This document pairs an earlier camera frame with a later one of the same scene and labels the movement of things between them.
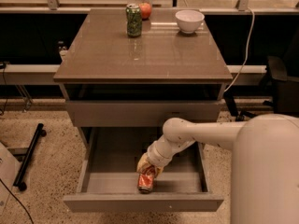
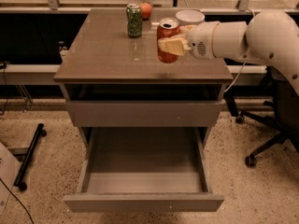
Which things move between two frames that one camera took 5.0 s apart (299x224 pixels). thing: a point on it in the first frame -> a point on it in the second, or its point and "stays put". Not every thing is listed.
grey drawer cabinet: (125, 72) stays put
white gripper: (156, 157) -> (201, 40)
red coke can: (147, 178) -> (167, 27)
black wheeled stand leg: (39, 131) stays put
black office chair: (285, 100) stays put
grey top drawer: (139, 113) stays put
